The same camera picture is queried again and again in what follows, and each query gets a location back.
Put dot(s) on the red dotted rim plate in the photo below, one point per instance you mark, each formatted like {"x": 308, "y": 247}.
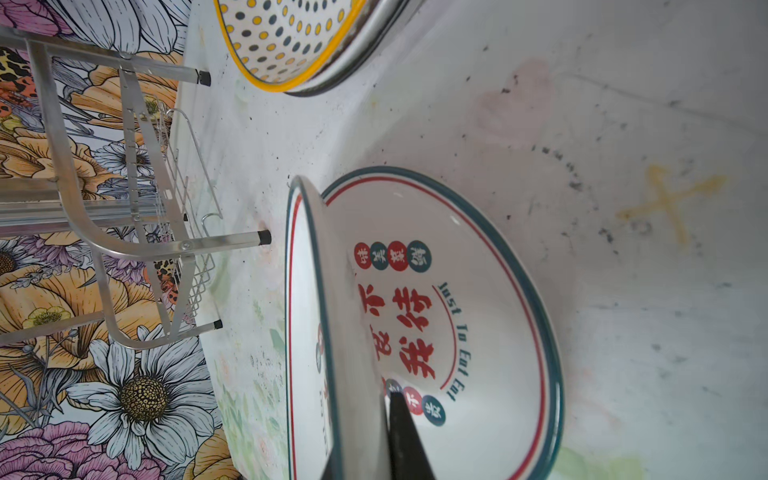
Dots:
{"x": 333, "y": 391}

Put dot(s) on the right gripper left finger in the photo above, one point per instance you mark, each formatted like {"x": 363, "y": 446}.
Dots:
{"x": 328, "y": 472}

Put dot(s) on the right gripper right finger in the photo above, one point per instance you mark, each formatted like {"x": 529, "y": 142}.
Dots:
{"x": 407, "y": 455}

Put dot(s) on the red floral pattern plate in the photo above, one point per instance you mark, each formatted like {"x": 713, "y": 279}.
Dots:
{"x": 457, "y": 326}

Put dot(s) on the yellow rimmed white plate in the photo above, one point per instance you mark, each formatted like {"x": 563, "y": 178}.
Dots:
{"x": 279, "y": 45}

